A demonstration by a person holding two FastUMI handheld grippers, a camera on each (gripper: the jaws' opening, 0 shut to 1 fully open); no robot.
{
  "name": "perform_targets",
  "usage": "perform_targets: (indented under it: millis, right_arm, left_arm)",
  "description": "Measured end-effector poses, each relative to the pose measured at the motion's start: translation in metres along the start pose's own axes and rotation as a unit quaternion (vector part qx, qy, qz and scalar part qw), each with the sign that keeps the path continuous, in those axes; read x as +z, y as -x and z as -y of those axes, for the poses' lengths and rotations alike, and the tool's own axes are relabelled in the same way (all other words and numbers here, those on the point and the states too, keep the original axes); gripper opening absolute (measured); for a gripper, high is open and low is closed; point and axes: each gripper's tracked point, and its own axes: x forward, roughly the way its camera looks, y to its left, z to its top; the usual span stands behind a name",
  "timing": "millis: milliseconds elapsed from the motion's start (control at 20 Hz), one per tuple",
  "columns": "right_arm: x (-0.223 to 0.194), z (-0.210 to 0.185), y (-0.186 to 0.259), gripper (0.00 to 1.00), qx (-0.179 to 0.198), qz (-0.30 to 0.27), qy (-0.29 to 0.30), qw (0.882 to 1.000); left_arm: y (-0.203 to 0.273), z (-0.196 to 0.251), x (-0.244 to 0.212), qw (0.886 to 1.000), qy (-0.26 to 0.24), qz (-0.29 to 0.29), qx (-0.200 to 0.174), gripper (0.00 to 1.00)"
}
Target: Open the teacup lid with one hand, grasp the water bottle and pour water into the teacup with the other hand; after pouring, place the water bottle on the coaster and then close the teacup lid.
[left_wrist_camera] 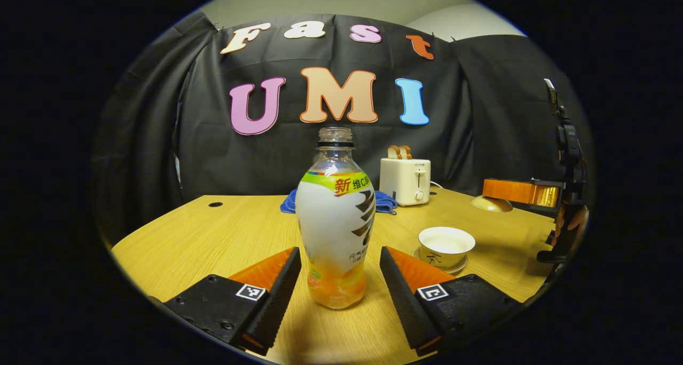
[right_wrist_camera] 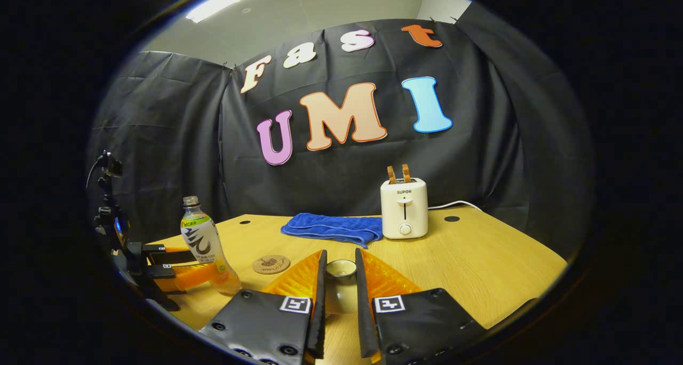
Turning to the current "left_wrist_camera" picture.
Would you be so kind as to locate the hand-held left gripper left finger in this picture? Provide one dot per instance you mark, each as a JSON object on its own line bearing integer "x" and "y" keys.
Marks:
{"x": 275, "y": 301}

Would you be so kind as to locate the clear labelled water bottle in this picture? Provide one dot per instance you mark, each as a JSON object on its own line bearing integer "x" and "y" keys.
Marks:
{"x": 333, "y": 231}

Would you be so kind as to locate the black backdrop cloth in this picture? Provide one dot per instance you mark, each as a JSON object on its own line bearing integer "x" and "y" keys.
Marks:
{"x": 160, "y": 141}

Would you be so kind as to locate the toast bread slice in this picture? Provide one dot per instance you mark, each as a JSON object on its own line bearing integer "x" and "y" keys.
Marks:
{"x": 406, "y": 151}
{"x": 394, "y": 152}

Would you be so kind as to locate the white toaster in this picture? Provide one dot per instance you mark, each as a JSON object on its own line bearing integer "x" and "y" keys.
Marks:
{"x": 403, "y": 183}

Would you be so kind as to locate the cream ceramic teacup lid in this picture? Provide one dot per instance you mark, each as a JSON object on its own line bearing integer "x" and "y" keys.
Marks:
{"x": 491, "y": 205}

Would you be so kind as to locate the cream ceramic teacup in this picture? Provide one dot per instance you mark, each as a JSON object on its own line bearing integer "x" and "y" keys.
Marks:
{"x": 445, "y": 247}

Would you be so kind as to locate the cream ceramic saucer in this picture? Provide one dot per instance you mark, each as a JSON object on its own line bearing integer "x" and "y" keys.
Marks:
{"x": 459, "y": 269}

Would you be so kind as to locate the blue folded towel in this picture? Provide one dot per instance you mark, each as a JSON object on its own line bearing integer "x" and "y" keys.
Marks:
{"x": 385, "y": 200}

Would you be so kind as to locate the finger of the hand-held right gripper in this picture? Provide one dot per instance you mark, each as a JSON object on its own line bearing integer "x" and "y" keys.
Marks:
{"x": 520, "y": 191}
{"x": 544, "y": 212}

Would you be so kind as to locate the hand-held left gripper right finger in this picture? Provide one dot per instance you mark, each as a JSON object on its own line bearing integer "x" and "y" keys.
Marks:
{"x": 405, "y": 301}

